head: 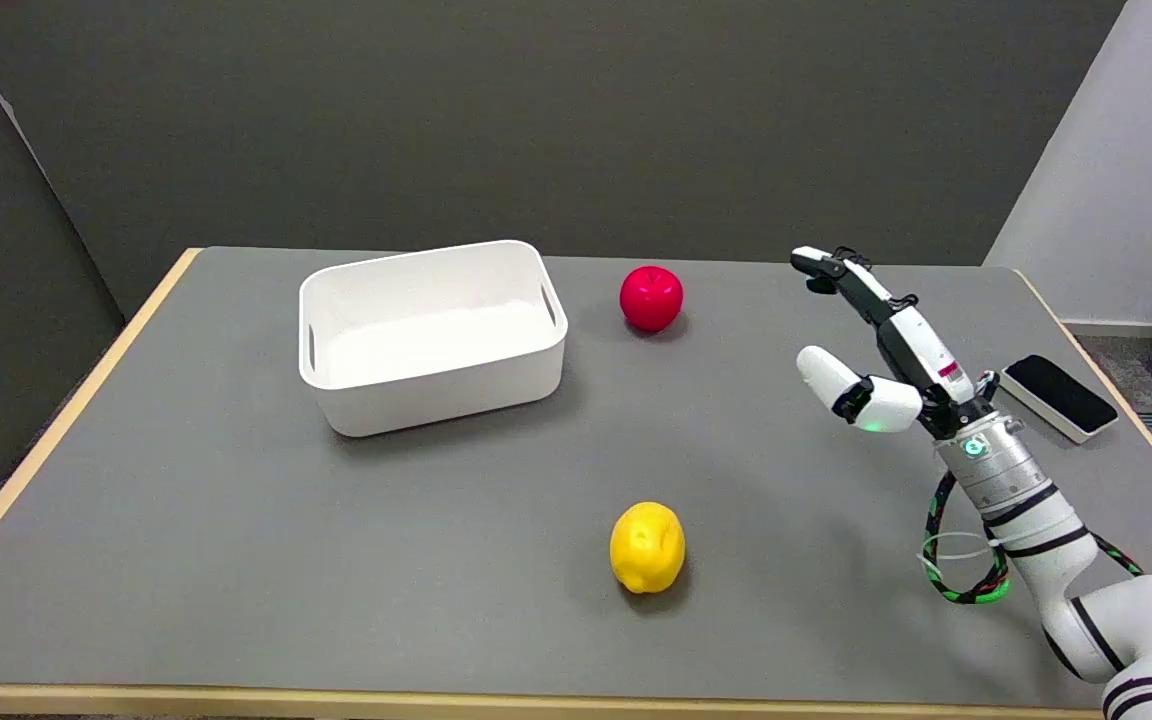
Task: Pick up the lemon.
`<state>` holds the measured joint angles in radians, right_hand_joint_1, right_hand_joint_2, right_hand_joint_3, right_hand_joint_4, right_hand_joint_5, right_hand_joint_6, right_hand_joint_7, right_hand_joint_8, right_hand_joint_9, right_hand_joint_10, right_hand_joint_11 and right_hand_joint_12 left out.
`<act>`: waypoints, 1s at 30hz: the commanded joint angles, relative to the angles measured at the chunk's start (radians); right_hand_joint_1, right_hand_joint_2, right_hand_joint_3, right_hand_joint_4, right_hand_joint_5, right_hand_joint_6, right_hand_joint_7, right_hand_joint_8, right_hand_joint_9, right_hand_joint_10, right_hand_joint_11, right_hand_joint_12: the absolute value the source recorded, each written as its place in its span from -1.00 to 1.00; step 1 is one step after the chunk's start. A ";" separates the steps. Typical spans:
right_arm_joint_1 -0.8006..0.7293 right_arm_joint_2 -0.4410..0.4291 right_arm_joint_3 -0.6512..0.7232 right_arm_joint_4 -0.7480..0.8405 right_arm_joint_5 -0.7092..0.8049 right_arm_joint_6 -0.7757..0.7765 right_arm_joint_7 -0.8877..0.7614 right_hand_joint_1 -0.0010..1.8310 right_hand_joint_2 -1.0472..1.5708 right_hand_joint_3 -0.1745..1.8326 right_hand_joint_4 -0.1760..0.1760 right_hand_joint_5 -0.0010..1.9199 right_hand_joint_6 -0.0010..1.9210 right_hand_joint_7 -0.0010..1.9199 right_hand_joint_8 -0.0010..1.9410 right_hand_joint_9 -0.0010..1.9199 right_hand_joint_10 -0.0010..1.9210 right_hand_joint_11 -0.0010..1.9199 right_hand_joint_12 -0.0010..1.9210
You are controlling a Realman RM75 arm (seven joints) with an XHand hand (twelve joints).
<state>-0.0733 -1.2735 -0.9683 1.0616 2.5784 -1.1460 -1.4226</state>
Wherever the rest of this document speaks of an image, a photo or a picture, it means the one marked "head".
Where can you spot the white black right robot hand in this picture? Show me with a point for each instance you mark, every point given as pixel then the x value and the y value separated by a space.
pixel 911 345

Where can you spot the yellow lemon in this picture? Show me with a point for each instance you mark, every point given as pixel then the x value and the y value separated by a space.
pixel 647 547

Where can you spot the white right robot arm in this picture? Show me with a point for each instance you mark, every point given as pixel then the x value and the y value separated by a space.
pixel 1066 560

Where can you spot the white block with black pad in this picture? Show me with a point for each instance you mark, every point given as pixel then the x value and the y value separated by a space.
pixel 1058 396

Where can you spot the red apple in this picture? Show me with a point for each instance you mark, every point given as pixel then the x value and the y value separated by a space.
pixel 651 297

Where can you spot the white plastic storage bin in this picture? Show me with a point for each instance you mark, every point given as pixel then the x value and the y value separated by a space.
pixel 433 335

